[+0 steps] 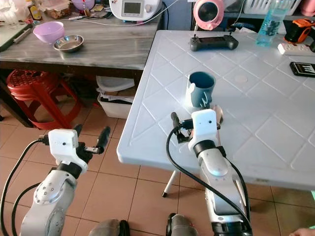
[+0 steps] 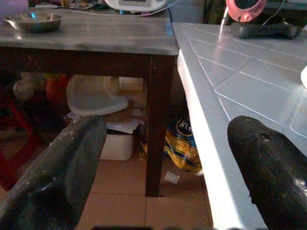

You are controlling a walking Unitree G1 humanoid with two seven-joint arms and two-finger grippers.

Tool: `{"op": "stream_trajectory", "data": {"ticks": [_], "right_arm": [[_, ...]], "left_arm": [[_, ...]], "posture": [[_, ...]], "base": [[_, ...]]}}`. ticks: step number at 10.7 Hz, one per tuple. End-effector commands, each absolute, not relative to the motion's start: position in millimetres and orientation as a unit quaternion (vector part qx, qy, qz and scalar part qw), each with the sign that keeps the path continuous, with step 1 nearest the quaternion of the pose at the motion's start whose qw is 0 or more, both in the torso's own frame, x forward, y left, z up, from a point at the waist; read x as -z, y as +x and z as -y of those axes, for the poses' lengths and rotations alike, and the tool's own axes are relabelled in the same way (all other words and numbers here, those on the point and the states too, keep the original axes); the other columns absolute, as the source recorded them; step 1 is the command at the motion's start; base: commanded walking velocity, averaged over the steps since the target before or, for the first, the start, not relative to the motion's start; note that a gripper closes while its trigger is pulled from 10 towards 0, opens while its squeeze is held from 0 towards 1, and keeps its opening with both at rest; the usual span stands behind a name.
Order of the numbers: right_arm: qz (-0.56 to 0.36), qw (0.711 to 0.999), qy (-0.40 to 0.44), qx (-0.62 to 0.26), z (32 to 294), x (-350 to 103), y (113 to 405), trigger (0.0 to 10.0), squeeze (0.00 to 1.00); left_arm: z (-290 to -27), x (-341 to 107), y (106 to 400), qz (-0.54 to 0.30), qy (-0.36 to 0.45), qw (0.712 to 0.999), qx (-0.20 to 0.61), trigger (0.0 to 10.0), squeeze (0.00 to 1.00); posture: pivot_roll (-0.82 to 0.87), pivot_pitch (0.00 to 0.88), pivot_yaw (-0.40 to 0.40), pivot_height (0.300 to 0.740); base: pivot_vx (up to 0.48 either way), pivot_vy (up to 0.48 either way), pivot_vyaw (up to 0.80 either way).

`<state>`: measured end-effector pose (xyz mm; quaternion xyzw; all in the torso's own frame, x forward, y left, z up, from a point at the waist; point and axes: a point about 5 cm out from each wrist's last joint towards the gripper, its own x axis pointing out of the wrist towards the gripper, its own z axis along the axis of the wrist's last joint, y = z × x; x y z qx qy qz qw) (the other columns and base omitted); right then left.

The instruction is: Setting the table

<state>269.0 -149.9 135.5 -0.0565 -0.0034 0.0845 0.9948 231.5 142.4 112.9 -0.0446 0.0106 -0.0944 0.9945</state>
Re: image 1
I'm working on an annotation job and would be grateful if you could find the white plastic storage bin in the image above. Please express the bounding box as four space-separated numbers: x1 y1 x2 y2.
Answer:
95 76 136 120

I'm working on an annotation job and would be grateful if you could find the blue ceramic mug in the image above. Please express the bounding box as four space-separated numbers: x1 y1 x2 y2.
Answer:
185 71 217 109

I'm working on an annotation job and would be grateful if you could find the white metal table leg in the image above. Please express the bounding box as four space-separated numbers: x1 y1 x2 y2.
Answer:
161 170 181 198

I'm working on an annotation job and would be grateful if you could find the red plastic stool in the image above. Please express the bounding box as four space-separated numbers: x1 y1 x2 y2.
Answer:
5 69 80 131

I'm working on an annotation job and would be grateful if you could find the white plastic folding table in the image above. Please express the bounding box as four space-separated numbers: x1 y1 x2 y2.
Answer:
117 30 315 192

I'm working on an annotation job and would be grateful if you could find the grey left robot foot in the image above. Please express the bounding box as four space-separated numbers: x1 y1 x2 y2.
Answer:
88 219 131 236

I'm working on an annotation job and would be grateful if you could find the grey robot foot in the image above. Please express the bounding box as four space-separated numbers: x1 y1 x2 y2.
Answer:
88 219 131 236
166 212 200 236

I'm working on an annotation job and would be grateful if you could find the stainless steel bowl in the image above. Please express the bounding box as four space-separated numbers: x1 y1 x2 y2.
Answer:
53 34 85 54

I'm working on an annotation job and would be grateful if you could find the black handheld controller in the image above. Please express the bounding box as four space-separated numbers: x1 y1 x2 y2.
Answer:
189 34 240 53

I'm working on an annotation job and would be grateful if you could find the grey wood-grain counter table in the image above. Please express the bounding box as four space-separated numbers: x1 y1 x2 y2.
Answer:
0 15 161 128

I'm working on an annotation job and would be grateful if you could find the grey right robot foot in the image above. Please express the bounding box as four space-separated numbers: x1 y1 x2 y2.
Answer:
166 212 200 236

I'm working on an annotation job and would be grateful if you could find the purple plastic bowl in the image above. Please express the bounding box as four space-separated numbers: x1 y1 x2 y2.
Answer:
32 21 65 45

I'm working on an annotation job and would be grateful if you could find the pink round device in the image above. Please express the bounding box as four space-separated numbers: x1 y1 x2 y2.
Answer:
192 0 225 31

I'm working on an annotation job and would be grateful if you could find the dark green tray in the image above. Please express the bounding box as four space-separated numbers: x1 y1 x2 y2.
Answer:
0 22 33 53

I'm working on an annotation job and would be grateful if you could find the white kitchen appliance with screen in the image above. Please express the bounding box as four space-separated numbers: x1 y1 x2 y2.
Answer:
108 0 162 22

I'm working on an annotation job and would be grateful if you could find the black flat phone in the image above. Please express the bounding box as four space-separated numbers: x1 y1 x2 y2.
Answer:
289 61 315 78

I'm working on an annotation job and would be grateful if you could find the clear blue water bottle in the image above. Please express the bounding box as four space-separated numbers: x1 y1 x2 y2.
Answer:
256 0 294 49

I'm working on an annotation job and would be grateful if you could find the white power strip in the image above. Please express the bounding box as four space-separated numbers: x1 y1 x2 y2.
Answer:
277 42 315 56

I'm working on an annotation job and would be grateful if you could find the white slotted basket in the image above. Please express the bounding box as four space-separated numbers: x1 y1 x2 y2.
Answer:
243 0 302 16

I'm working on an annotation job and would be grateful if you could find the orange and black tool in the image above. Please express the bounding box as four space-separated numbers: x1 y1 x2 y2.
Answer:
283 19 315 44

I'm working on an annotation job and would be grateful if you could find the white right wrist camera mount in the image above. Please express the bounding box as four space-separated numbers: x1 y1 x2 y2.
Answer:
188 109 221 149

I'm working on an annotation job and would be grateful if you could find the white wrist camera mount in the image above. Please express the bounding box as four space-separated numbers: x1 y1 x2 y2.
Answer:
188 109 221 149
48 129 87 171

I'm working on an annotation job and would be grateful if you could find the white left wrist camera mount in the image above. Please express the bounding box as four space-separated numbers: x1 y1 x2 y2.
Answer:
48 129 87 171

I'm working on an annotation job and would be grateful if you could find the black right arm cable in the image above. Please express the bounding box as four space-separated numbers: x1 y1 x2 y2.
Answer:
165 124 252 232

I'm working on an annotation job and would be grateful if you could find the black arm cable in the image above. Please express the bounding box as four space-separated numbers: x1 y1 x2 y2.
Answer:
165 124 252 232
0 139 50 236

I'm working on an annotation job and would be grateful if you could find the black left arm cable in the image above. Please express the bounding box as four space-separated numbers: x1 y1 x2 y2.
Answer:
0 139 50 236

